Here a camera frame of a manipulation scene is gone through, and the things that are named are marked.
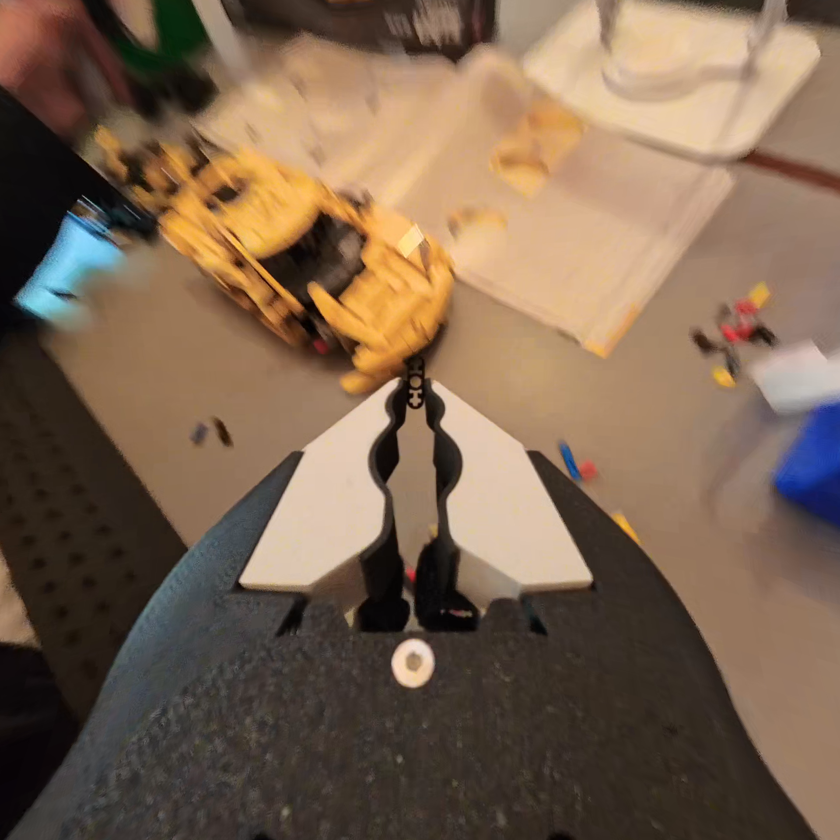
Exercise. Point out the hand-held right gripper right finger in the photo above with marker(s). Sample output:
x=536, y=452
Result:
x=518, y=512

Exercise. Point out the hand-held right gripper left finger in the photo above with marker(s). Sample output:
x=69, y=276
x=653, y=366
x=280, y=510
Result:
x=315, y=512

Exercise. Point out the yellow toy brick car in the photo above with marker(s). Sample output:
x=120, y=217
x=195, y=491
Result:
x=275, y=216

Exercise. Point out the black brick beam piece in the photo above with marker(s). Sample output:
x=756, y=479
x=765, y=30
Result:
x=416, y=394

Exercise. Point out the instruction booklet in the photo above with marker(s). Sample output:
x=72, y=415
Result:
x=590, y=249

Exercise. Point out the person's left forearm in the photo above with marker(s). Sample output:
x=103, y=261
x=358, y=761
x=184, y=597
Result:
x=39, y=197

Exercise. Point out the grey desk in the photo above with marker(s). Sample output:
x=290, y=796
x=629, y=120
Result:
x=525, y=394

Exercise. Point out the person's left hand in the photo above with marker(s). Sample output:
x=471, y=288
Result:
x=52, y=59

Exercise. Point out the green storage bin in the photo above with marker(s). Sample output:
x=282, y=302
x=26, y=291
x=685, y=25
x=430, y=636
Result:
x=180, y=46

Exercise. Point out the small yellow rounded brick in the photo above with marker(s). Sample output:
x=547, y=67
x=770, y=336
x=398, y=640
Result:
x=724, y=377

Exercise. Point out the perforated grey panel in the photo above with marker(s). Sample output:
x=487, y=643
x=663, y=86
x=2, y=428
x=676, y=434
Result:
x=65, y=525

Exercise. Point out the scattered black brick pins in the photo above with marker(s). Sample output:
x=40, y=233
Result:
x=702, y=341

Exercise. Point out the toy car box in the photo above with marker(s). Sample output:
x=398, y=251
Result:
x=426, y=26

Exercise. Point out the red brick piece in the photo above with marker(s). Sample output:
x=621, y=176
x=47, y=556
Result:
x=735, y=331
x=743, y=307

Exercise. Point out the blue storage bin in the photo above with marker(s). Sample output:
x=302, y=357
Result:
x=810, y=466

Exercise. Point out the white paper bag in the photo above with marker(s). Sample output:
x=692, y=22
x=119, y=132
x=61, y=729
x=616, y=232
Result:
x=787, y=377

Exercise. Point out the yellow brick connector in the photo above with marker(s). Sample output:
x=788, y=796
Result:
x=760, y=295

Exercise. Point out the white sign stand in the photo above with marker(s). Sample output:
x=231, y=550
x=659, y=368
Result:
x=689, y=111

